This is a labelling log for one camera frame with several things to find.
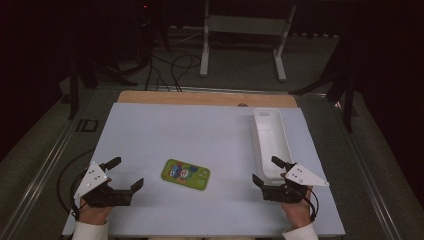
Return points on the pale blue table board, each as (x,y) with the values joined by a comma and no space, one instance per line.
(186,133)

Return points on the long white plastic tray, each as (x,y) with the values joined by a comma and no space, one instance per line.
(271,143)

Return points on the person's right hand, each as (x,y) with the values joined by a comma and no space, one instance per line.
(298,213)

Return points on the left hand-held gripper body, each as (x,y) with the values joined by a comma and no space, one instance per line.
(100,195)

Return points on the person's left hand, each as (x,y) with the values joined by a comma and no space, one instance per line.
(93,213)

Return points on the metal floor rail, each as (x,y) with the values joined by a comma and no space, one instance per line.
(370,180)
(43,166)

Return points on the green phone case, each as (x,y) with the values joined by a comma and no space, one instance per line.
(185,174)

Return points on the black tripod stand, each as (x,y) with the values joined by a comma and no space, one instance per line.
(340,83)
(90,71)

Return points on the white metal stand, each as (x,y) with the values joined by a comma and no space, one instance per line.
(246,26)

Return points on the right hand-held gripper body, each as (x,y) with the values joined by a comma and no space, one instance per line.
(286,191)

